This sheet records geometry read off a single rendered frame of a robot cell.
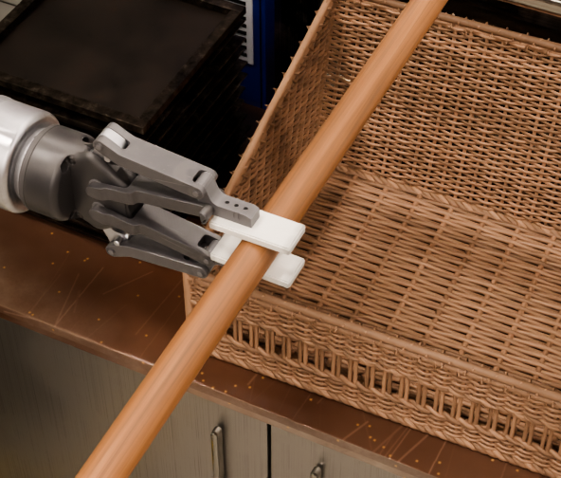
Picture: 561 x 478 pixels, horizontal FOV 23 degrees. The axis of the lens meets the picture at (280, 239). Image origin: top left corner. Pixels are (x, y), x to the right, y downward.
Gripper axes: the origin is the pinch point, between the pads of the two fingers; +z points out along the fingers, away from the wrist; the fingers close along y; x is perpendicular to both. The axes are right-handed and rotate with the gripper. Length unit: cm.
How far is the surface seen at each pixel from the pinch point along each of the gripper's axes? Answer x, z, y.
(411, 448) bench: -29, 6, 62
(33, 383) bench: -27, -50, 78
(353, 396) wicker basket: -32, -3, 59
